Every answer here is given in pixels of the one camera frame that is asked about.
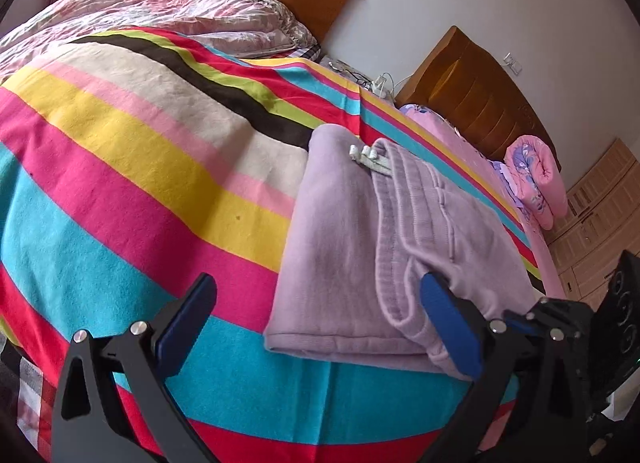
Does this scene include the lilac sweatpants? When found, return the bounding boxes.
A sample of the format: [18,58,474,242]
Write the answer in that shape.
[264,124,538,376]

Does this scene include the red plaid sheet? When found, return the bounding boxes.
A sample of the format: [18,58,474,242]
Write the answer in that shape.
[1,334,55,462]

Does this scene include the light wooden wardrobe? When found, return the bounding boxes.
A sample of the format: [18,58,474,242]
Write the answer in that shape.
[544,139,640,309]

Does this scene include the rolled pink quilt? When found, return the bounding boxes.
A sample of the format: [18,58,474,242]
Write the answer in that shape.
[503,135,568,231]

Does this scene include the rainbow striped blanket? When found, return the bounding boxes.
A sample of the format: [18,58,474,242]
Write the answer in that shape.
[1,28,544,462]

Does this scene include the right wooden headboard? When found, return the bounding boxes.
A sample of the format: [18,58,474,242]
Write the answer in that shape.
[395,26,556,160]

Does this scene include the cluttered nightstand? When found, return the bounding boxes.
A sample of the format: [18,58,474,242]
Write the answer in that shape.
[320,55,374,95]

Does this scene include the white charger on nightstand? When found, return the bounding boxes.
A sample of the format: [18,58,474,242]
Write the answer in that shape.
[371,72,396,101]

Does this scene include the floral satin quilt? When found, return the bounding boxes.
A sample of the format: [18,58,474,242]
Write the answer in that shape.
[1,0,319,80]

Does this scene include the white wall socket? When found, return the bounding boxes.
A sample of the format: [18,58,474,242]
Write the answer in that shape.
[502,53,523,76]

